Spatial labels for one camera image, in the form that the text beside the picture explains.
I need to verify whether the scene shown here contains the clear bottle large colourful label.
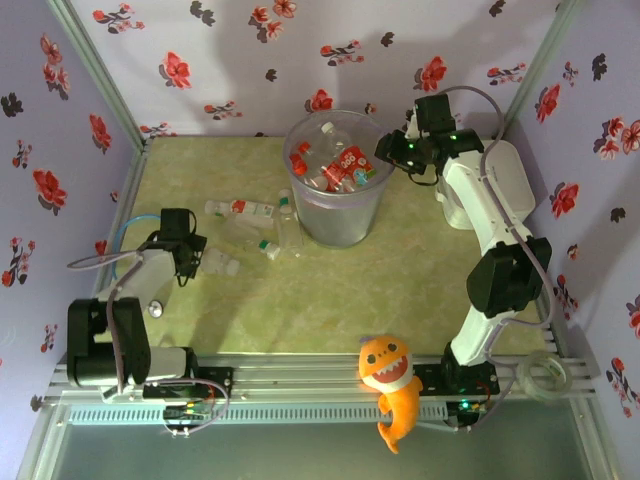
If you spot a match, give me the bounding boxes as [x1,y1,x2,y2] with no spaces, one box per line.
[334,144,379,194]

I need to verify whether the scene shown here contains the clear bottle red white label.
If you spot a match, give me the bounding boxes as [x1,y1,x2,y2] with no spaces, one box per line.
[203,198,277,221]

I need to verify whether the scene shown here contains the small bottle white cap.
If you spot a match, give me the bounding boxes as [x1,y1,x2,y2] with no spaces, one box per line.
[319,121,351,151]

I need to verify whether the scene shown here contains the clear bottle green cap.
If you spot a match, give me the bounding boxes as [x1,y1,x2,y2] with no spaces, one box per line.
[277,188,305,251]
[229,222,282,261]

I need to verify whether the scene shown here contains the translucent plastic bin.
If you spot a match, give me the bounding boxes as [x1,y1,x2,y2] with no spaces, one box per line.
[282,110,396,250]

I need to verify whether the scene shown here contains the white lidded plastic box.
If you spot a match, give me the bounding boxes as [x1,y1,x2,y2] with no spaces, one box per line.
[434,139,536,231]

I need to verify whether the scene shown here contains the orange shark plush toy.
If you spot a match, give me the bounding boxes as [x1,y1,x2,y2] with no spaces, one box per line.
[357,334,425,455]

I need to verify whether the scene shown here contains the clear tape roll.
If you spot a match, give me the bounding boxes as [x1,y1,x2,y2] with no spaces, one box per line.
[516,349,574,401]

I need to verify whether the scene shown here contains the blue cable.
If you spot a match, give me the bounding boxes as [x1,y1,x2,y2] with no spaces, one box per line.
[113,213,162,280]

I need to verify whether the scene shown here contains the aluminium side rail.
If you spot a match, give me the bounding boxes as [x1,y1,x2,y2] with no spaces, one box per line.
[82,137,154,361]
[517,224,571,359]

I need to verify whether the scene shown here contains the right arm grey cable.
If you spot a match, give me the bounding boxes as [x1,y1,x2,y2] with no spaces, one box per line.
[439,85,556,434]

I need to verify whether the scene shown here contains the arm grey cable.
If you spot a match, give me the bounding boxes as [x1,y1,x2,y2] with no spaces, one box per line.
[439,85,556,434]
[66,248,231,437]

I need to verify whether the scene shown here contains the left arm grey cable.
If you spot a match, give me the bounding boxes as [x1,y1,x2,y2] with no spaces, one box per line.
[66,248,231,437]

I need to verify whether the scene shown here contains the aluminium corner post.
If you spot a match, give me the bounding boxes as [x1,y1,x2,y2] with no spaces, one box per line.
[492,0,586,141]
[44,0,151,151]

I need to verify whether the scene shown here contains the aluminium frame rails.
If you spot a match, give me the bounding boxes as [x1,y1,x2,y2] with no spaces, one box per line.
[43,352,601,406]

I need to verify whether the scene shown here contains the white slotted cable duct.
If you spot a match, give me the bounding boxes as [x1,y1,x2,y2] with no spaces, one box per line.
[67,401,449,426]

